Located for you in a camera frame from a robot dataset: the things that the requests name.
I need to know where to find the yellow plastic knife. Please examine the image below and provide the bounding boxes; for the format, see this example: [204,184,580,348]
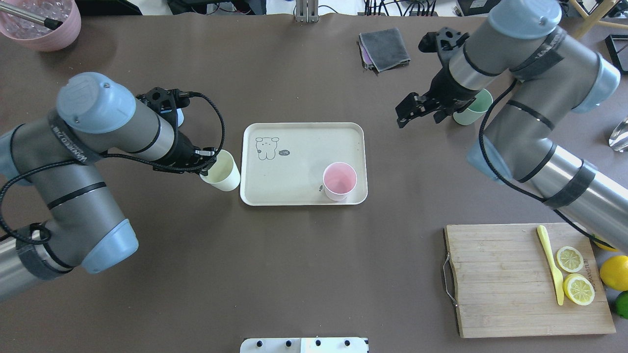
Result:
[536,225,565,306]

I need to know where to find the blue cup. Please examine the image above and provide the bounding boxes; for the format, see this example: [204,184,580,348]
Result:
[176,109,184,127]

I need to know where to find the lemon slice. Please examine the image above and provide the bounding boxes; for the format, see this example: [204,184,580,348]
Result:
[555,246,584,274]
[563,273,595,306]

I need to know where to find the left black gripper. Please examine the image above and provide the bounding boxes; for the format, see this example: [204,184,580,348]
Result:
[136,87,217,176]

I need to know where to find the green cup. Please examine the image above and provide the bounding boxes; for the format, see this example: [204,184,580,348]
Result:
[453,89,494,126]

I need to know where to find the pink cup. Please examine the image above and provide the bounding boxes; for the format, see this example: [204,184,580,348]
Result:
[323,162,358,202]

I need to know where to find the grey cloth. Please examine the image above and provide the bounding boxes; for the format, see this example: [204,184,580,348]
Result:
[358,27,411,73]

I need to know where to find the pink bowl with ice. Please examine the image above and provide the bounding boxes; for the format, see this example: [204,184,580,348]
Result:
[0,0,81,52]

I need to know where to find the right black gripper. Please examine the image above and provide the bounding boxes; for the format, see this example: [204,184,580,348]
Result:
[395,27,478,129]

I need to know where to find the lemon slice upper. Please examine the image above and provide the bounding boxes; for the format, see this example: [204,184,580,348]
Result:
[563,273,595,306]

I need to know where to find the cream white cup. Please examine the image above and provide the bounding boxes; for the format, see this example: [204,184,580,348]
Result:
[199,150,240,192]

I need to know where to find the wooden cup stand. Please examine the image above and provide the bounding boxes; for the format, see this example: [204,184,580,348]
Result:
[568,0,628,39]

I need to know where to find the metal muddler in bowl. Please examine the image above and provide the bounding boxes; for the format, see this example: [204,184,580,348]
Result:
[0,1,64,30]

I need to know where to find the lemon slice lower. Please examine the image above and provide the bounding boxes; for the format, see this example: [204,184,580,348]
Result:
[555,246,584,274]

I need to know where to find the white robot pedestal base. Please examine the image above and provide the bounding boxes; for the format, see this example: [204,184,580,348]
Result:
[239,337,369,353]

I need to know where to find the beige rabbit tray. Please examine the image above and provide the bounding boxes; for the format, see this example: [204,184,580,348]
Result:
[240,122,368,206]

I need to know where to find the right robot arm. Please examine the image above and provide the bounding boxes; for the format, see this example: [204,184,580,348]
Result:
[395,0,627,252]

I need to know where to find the pink cloth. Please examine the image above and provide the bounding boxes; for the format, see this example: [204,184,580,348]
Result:
[358,41,375,70]

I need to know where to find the yellow lemon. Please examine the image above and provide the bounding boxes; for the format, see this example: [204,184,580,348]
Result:
[592,237,618,252]
[599,255,628,291]

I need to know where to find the yellow lemon upper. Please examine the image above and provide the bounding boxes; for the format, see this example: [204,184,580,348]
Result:
[599,255,628,291]

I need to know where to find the green lime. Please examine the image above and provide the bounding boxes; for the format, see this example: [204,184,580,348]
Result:
[614,291,628,319]

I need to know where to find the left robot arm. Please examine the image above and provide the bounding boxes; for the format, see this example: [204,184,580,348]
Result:
[1,72,221,300]

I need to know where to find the wooden cutting board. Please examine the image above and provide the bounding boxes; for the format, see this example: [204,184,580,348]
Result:
[444,223,615,339]

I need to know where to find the metal scoop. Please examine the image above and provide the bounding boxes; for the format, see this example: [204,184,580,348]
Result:
[608,118,628,152]

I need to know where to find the yellow lemon lower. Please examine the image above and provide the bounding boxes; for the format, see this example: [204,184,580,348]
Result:
[592,237,618,252]

